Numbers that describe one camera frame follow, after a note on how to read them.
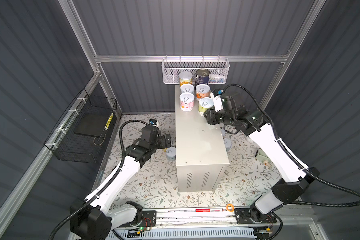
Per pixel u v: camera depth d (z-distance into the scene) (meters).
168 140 0.72
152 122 0.69
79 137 0.72
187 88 0.77
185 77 0.79
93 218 0.38
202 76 0.76
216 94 0.60
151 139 0.60
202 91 0.75
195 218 0.75
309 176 0.40
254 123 0.46
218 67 0.87
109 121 0.80
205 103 0.69
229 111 0.50
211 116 0.70
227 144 0.96
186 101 0.71
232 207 0.77
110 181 0.44
